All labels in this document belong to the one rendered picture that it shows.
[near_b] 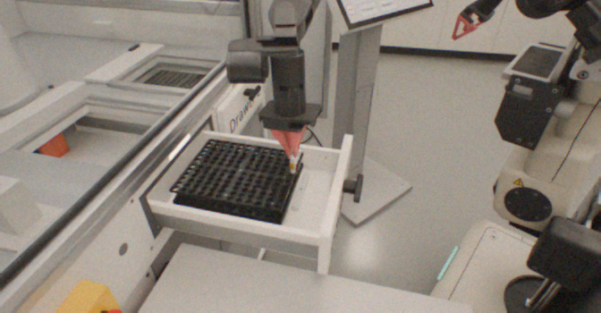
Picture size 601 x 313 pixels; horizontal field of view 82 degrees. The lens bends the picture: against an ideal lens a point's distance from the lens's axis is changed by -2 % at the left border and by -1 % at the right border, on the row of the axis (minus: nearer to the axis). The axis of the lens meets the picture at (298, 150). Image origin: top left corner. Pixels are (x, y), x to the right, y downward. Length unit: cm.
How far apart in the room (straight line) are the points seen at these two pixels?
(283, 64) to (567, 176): 70
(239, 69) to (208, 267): 39
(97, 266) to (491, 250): 130
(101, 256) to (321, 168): 46
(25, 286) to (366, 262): 138
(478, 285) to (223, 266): 94
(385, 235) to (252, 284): 118
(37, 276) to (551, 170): 99
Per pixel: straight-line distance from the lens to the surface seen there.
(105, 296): 60
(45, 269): 56
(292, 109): 60
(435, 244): 184
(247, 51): 59
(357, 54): 157
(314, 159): 79
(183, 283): 74
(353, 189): 66
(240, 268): 73
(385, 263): 170
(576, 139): 99
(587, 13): 72
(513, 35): 393
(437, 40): 378
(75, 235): 58
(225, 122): 90
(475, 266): 145
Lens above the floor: 136
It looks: 37 degrees down
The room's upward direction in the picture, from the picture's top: straight up
